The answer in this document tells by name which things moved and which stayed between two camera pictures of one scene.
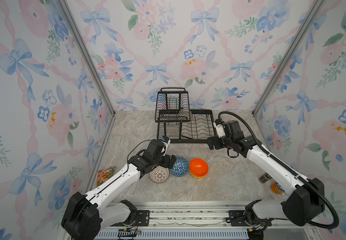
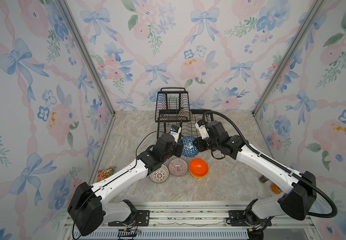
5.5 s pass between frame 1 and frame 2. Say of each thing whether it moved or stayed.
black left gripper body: moved
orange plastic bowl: stayed
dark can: stayed
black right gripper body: moved
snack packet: stayed
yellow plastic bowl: stayed
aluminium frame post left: stayed
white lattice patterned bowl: stayed
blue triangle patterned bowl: moved
